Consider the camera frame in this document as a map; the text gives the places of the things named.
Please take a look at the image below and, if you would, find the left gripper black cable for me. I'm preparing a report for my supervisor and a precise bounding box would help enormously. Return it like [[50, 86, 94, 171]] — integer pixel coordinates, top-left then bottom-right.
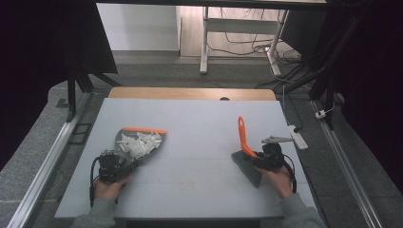
[[89, 156, 101, 208]]

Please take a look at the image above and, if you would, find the wooden table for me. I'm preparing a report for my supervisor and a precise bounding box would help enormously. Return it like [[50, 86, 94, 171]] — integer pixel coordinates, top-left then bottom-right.
[[107, 86, 278, 103]]

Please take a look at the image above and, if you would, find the black floor bracket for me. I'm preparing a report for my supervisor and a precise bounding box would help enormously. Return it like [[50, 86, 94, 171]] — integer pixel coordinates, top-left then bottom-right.
[[67, 123, 93, 146]]

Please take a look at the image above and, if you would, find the grey dustpan with orange lip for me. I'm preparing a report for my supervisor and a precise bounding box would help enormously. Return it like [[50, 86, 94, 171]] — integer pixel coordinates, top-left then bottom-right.
[[114, 126, 167, 179]]

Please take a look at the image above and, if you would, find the black power strip cable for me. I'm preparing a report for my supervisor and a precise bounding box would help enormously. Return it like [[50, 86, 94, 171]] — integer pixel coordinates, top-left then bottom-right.
[[282, 91, 303, 133]]

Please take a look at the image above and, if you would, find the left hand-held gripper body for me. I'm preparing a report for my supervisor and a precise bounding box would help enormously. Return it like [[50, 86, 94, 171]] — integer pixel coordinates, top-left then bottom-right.
[[96, 149, 128, 184]]

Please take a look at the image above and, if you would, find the black metal stand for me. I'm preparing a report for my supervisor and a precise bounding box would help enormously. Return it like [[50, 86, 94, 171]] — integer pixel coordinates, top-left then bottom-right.
[[65, 56, 122, 124], [275, 12, 362, 131]]

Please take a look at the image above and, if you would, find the white metal desk frame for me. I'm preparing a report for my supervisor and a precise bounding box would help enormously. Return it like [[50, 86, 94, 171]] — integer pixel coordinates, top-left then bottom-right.
[[199, 6, 290, 77]]

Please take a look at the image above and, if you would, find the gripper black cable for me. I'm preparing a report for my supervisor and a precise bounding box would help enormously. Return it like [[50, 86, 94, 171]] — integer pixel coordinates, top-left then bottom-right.
[[282, 154, 298, 195], [89, 156, 101, 208]]

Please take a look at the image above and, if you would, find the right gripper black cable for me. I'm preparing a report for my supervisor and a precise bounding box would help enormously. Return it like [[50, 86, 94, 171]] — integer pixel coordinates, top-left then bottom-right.
[[282, 154, 298, 195]]

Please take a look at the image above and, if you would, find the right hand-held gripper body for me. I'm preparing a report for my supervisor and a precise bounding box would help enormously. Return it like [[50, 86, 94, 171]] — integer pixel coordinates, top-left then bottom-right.
[[259, 135, 295, 172]]

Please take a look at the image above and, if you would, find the aluminium floor rail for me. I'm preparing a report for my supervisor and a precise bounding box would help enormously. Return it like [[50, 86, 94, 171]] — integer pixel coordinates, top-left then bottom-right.
[[310, 99, 385, 228], [7, 91, 93, 228]]

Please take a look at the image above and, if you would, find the white power strip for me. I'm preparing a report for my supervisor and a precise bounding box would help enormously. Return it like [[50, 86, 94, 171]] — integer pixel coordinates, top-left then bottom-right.
[[287, 124, 309, 151]]

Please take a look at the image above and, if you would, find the tangle of floor cables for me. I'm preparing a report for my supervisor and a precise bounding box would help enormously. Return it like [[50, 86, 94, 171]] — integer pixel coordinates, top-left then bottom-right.
[[207, 8, 313, 91]]

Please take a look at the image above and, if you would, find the person's left hand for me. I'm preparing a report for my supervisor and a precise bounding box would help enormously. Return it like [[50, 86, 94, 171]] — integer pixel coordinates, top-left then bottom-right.
[[93, 175, 131, 202]]

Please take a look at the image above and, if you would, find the orange handled grey brush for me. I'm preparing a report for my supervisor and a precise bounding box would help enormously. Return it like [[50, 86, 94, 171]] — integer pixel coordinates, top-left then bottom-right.
[[230, 115, 263, 189]]

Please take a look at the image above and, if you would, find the person's right hand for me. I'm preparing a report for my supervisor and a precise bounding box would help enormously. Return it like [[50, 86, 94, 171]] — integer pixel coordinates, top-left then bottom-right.
[[255, 164, 295, 200]]

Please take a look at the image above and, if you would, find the black curtain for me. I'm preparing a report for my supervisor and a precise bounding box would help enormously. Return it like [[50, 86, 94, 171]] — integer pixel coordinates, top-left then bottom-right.
[[0, 0, 119, 172], [279, 0, 403, 191]]

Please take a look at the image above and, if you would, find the pale grey table cover sheet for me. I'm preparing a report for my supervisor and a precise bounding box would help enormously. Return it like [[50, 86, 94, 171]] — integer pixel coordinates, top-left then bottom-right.
[[54, 97, 317, 220]]

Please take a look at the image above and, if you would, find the pile of white paper scraps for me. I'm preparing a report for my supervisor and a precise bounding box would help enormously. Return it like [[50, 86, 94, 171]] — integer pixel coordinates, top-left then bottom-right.
[[117, 131, 163, 161]]

